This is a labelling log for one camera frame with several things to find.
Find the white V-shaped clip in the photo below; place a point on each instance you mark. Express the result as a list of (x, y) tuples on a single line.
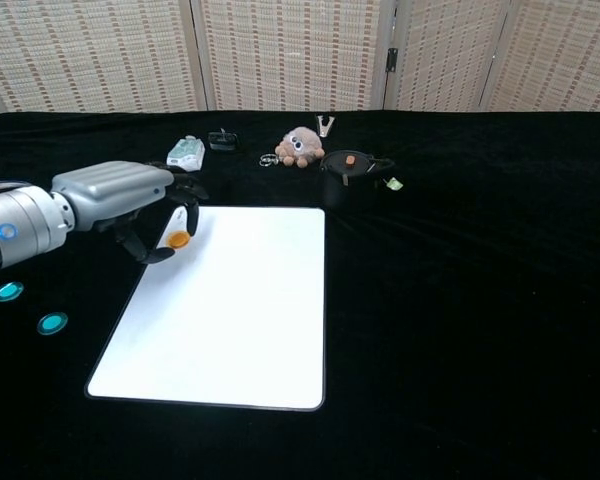
[(325, 131)]

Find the orange disc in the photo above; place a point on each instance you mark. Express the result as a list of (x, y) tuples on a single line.
[(178, 240)]

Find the black teapot with orange knob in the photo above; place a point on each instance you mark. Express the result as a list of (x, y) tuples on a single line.
[(340, 185)]

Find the woven bamboo folding screen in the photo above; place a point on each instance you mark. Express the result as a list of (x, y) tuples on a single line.
[(290, 55)]

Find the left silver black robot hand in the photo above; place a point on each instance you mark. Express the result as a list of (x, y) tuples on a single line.
[(110, 192)]

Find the small black clip device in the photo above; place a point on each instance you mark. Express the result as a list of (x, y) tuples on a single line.
[(222, 141)]

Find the green tea bag tag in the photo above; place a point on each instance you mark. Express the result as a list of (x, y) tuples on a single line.
[(394, 184)]

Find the black velvet tablecloth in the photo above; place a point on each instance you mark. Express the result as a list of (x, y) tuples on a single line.
[(455, 300)]

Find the white magnetic board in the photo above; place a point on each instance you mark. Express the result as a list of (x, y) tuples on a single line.
[(230, 310)]

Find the small clear plastic bottle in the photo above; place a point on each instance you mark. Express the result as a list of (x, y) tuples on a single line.
[(187, 150)]

